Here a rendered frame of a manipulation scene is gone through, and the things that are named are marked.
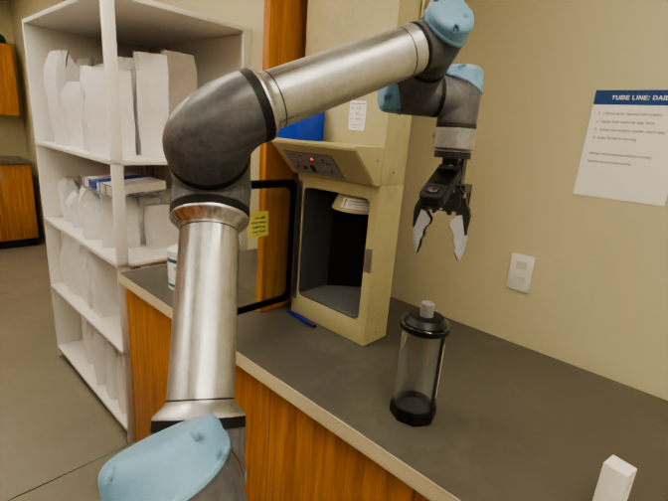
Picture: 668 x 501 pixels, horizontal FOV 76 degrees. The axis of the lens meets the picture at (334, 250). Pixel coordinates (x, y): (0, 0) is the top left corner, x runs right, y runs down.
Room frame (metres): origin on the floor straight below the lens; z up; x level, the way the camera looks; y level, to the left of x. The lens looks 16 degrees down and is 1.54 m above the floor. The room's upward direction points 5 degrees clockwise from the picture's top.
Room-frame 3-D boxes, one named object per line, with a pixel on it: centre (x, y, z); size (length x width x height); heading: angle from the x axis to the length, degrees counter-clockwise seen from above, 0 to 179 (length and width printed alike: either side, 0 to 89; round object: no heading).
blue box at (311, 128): (1.26, 0.13, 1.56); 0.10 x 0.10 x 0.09; 48
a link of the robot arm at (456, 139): (0.86, -0.21, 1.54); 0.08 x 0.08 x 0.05
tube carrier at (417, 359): (0.84, -0.21, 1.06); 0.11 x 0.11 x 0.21
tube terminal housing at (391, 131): (1.33, -0.07, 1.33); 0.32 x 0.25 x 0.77; 48
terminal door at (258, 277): (1.21, 0.24, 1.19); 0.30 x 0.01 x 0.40; 138
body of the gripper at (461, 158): (0.86, -0.22, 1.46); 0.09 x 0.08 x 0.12; 151
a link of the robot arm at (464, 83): (0.86, -0.21, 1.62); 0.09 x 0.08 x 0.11; 101
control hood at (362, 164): (1.19, 0.05, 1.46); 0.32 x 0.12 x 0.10; 48
